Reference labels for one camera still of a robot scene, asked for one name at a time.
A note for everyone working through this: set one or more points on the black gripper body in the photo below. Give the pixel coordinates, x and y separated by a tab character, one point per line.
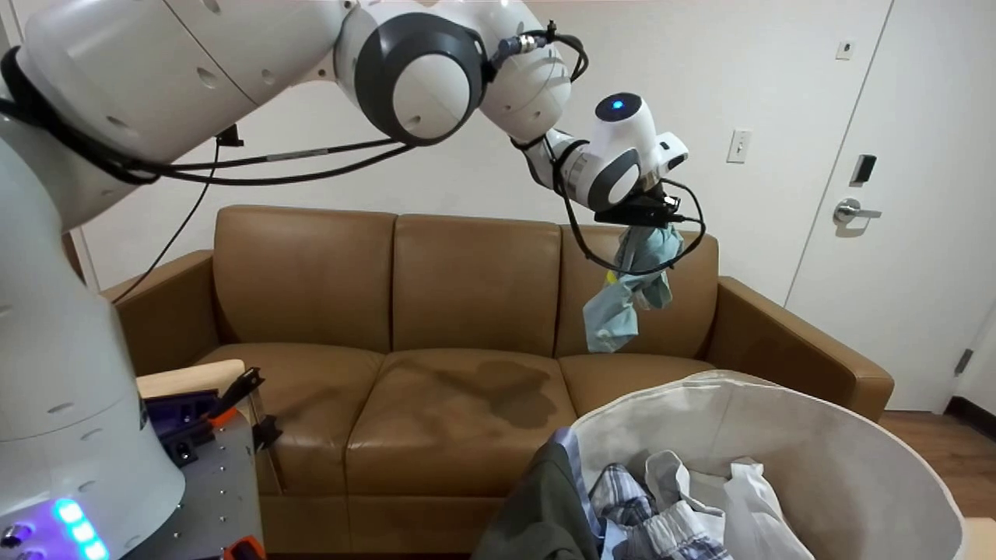
643	210

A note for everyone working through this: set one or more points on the light blue t-shirt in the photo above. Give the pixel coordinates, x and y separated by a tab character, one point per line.
639	281

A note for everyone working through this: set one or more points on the blue plaid shirt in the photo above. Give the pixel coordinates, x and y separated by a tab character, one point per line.
643	517

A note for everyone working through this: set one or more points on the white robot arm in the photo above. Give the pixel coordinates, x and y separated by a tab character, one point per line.
114	95

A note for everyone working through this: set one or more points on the brown leather couch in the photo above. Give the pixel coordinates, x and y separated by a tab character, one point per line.
418	363

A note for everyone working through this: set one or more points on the white fabric laundry bag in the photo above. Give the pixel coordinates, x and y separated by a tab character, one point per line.
849	486

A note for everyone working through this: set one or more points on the black door card reader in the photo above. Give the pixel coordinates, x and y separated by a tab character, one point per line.
863	168

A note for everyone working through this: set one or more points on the white door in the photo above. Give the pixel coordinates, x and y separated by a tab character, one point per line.
917	284

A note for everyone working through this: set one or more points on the dark green garment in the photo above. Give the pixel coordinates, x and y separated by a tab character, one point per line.
543	517

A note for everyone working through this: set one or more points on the beige block on table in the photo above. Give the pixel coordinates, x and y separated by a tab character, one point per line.
184	381

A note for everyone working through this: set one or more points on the grey perforated robot table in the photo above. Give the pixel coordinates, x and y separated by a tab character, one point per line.
218	513

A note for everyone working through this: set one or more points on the white light switch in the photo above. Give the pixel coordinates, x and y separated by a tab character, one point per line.
738	146

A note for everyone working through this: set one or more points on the silver door handle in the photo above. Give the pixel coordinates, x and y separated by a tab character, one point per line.
849	214

